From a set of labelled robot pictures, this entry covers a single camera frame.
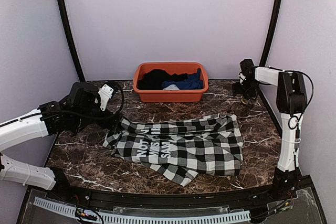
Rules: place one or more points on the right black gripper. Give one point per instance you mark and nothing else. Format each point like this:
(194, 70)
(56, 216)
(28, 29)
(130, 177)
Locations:
(237, 89)

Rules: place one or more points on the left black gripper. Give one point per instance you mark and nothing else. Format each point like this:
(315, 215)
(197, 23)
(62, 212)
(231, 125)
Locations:
(104, 122)

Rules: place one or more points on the black white plaid shirt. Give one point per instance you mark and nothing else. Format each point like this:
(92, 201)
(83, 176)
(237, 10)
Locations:
(181, 150)

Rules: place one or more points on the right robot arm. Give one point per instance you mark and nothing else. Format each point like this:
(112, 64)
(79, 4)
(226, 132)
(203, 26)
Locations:
(291, 102)

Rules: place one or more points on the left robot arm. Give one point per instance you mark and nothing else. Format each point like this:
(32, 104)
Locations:
(47, 120)

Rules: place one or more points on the blue garment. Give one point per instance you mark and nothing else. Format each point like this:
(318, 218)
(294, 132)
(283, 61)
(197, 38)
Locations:
(185, 81)

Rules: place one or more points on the black garment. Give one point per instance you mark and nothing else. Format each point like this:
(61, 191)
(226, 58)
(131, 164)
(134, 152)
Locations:
(154, 79)

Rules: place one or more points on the orange plastic basin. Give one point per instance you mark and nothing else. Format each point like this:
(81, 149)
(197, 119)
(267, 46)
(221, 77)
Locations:
(172, 93)

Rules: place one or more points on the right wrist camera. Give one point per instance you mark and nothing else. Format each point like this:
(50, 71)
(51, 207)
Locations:
(247, 72)

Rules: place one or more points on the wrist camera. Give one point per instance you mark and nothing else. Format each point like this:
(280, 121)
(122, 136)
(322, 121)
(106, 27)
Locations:
(87, 99)
(247, 72)

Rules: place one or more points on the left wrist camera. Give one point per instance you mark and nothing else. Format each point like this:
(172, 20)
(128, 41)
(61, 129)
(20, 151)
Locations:
(87, 99)

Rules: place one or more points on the white slotted cable duct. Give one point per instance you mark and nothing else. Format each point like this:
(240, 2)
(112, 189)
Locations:
(138, 215)

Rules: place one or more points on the black front rail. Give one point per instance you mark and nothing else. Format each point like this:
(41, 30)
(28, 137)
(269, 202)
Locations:
(249, 199)

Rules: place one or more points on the right black frame post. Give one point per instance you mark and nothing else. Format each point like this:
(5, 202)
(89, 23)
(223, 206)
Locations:
(270, 32)

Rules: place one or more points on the black frame post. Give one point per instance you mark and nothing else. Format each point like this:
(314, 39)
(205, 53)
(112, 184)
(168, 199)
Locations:
(270, 32)
(70, 40)

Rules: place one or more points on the left black frame post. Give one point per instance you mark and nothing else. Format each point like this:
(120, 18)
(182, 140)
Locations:
(70, 40)

